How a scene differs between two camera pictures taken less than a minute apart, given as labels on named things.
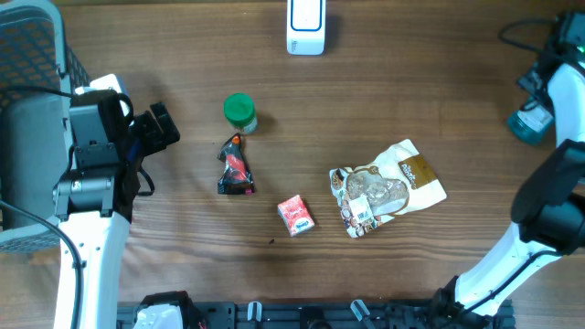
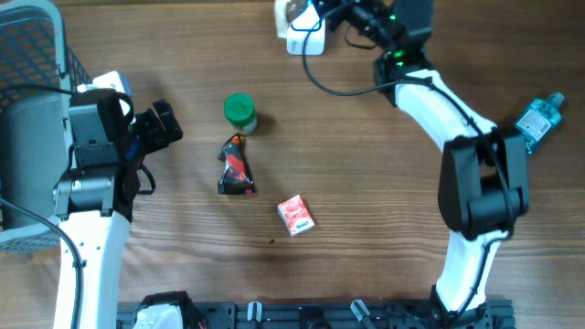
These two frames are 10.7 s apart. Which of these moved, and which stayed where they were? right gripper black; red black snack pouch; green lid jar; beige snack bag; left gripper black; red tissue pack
Moved: right gripper black; beige snack bag
Stayed: left gripper black; green lid jar; red black snack pouch; red tissue pack
